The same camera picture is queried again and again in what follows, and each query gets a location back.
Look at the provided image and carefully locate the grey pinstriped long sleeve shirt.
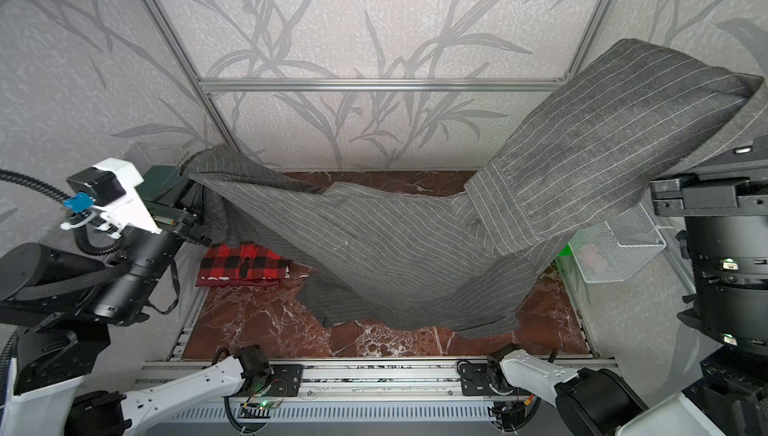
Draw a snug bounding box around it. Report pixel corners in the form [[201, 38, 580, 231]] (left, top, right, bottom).
[[183, 40, 767, 338]]

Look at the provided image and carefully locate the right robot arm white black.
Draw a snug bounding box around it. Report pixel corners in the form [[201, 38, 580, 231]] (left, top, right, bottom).
[[486, 136, 767, 435]]

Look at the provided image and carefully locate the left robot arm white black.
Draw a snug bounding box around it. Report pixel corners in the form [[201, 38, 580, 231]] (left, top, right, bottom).
[[1, 182, 274, 435]]

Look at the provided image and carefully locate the red black plaid folded shirt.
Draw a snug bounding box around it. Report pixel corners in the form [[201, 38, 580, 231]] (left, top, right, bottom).
[[196, 242, 291, 287]]

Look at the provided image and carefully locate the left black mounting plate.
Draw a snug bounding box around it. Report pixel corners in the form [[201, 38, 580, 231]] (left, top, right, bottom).
[[262, 364, 304, 398]]

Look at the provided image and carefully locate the black mounting plate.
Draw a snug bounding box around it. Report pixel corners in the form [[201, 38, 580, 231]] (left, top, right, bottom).
[[262, 364, 304, 398], [456, 360, 496, 397]]

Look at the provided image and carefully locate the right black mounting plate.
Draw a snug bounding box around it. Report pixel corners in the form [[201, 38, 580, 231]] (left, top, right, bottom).
[[456, 360, 496, 397]]

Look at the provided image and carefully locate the green plastic basket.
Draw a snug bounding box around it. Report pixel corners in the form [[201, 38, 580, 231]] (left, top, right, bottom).
[[558, 244, 573, 257]]

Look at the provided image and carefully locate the clear plastic wall tray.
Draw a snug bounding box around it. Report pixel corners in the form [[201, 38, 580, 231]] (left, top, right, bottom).
[[125, 142, 191, 201]]

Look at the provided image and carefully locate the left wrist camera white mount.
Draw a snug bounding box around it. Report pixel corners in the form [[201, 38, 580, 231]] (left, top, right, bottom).
[[61, 158, 162, 240]]

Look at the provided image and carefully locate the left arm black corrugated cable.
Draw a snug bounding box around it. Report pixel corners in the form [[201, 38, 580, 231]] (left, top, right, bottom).
[[0, 168, 124, 257]]

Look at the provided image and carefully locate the aluminium horizontal frame bar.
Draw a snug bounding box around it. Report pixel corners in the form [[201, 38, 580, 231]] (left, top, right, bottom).
[[198, 78, 564, 92]]

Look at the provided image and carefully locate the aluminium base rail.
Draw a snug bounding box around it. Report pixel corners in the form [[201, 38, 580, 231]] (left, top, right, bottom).
[[134, 357, 619, 404]]

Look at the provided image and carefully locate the white wire mesh basket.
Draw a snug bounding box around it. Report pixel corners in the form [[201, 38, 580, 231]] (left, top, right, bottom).
[[569, 204, 666, 284]]

